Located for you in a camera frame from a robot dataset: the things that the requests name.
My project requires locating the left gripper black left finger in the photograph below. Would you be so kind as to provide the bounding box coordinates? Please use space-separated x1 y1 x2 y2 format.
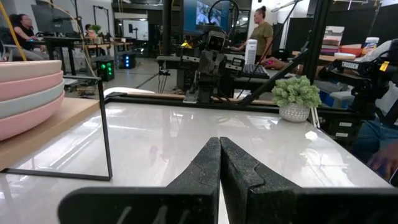
57 136 221 224

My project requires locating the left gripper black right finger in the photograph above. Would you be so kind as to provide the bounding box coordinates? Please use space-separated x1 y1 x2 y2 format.
220 136 398 224

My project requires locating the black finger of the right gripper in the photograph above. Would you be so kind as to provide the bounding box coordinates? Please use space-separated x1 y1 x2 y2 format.
201 52 215 76
213 52 226 76

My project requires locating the beige plate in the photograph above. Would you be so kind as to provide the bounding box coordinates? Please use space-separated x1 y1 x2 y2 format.
0 60 63 83

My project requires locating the stack of boxes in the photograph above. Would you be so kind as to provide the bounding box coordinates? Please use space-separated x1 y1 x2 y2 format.
322 26 346 57

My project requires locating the white perforated cylinder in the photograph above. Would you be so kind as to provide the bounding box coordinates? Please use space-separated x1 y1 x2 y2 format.
244 39 259 65

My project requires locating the black keyboard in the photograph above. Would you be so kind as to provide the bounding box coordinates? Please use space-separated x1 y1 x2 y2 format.
241 63 271 80

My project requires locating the person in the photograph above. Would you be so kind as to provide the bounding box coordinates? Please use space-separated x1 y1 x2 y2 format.
353 39 398 187
7 13 50 62
231 5 274 65

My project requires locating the person's hand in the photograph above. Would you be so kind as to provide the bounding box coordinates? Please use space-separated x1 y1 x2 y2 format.
260 57 292 71

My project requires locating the blue screen monitor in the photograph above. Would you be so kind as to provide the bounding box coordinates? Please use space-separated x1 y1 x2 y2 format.
182 0 231 35

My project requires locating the green succulent in white pot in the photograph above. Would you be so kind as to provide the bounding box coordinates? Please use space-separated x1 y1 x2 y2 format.
271 75 323 123

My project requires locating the white board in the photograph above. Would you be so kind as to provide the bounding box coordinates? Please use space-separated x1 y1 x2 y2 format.
123 19 149 41

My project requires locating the computer with blue lights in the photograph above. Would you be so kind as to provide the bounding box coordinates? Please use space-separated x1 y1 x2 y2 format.
119 52 137 70

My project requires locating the computer with green lights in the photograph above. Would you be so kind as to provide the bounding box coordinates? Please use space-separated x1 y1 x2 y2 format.
95 55 116 82

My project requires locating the white container blue lid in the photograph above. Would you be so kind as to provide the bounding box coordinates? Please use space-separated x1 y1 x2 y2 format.
361 36 381 56

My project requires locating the black office desk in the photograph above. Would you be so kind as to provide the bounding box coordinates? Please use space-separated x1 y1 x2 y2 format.
42 35 83 77

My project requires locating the dark desk monitor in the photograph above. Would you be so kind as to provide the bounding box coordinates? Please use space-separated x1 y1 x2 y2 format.
30 4 75 34

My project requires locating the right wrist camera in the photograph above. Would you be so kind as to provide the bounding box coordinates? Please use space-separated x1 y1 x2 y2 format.
206 30 227 52

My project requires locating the black metal table frame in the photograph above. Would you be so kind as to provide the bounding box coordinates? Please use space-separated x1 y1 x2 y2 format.
104 0 330 114

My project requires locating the wooden shelf black metal frame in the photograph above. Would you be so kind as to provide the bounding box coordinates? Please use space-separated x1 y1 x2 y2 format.
0 74 113 182

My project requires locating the yellow hanging cable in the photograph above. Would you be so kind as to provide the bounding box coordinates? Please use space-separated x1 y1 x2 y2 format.
0 0 28 62

